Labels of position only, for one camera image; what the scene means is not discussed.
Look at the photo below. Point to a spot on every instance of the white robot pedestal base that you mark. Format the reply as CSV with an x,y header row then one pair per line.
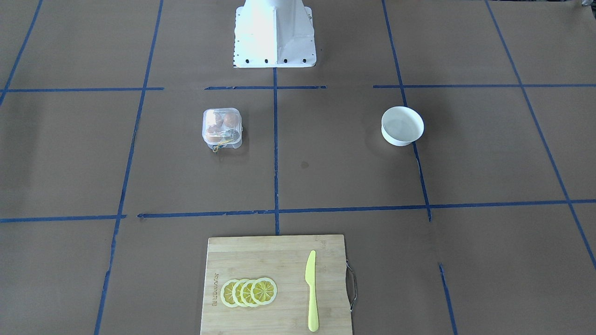
x,y
274,34

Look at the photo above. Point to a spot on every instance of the bamboo cutting board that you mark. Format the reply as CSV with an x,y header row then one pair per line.
x,y
283,259

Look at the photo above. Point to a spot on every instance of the yellow lemon slice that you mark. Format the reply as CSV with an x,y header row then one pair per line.
x,y
237,293
227,294
264,291
246,294

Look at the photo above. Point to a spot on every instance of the yellow plastic knife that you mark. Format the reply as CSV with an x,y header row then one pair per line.
x,y
312,306

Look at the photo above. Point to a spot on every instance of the brown egg in box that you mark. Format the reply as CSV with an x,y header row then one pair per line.
x,y
214,134

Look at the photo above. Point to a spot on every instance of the metal cutting board handle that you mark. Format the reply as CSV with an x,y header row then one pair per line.
x,y
352,285

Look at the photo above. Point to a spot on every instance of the clear plastic egg box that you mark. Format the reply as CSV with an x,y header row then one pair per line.
x,y
215,116

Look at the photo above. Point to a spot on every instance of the brown egg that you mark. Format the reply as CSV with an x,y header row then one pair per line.
x,y
231,120
214,134

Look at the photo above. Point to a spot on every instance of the white ceramic bowl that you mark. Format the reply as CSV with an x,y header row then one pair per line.
x,y
401,126

